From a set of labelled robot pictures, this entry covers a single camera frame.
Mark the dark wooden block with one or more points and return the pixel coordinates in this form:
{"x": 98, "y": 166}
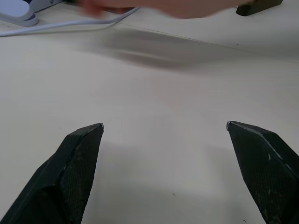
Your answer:
{"x": 255, "y": 7}

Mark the person's bare hand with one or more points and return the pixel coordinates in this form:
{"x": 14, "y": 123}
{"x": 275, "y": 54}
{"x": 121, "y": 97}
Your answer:
{"x": 163, "y": 8}

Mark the white plastic device base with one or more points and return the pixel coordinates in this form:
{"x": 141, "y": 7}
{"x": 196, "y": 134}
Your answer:
{"x": 16, "y": 11}

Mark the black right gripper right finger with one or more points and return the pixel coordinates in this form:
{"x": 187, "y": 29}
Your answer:
{"x": 264, "y": 170}

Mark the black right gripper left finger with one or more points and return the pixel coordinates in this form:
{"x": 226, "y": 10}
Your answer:
{"x": 56, "y": 182}

